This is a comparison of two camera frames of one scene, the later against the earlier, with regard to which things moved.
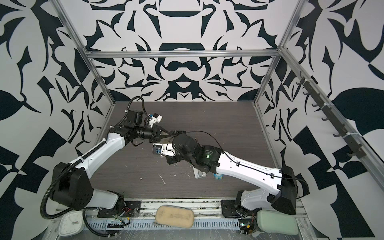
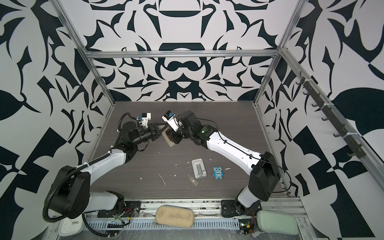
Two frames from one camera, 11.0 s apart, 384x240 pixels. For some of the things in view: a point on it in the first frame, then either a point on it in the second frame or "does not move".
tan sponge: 174,216 does not move
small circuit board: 246,225 does not move
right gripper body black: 174,159 → 178,135
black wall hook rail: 357,150 does not move
